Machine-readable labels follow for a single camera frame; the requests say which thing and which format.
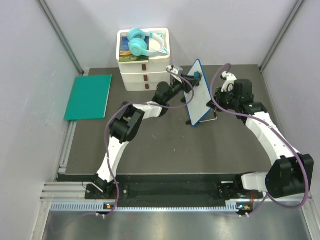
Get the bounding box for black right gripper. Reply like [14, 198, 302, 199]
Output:
[206, 88, 238, 114]

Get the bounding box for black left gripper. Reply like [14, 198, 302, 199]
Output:
[165, 74, 200, 103]

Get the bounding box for blue bone-shaped eraser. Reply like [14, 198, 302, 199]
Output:
[193, 72, 202, 79]

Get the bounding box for blue framed whiteboard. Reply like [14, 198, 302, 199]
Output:
[187, 59, 212, 127]

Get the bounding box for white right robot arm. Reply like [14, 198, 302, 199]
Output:
[212, 82, 314, 200]

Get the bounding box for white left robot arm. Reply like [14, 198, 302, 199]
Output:
[93, 72, 202, 199]

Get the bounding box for white stacked drawer unit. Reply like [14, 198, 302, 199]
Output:
[116, 27, 171, 92]

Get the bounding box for teal headphones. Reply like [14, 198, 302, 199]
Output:
[127, 28, 169, 58]

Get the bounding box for colourful picture book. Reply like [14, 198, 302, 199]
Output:
[119, 36, 149, 63]

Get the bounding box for green cutting mat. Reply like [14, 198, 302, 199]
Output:
[64, 74, 112, 121]

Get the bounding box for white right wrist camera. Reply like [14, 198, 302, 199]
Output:
[220, 71, 237, 93]

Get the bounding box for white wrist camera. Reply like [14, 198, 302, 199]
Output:
[220, 71, 237, 93]
[165, 65, 183, 82]

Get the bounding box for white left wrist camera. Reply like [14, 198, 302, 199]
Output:
[165, 65, 183, 82]

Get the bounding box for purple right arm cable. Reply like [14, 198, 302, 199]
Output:
[209, 62, 308, 216]

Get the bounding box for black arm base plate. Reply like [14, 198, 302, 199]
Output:
[85, 173, 253, 207]

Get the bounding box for grey slotted cable duct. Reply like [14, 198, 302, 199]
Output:
[50, 201, 252, 213]

